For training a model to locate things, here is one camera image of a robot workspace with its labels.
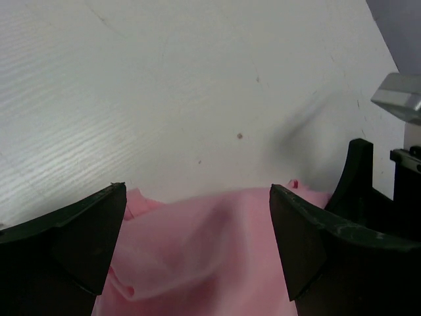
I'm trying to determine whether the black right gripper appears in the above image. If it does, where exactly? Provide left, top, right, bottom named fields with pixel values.
left=325, top=123, right=420, bottom=242

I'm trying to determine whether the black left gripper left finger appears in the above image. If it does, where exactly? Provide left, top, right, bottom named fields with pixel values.
left=1, top=183, right=127, bottom=315

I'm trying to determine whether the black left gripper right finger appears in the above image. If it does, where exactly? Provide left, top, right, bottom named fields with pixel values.
left=270, top=185, right=420, bottom=315

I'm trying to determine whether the pink t shirt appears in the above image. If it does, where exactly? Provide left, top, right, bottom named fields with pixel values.
left=90, top=179, right=333, bottom=316

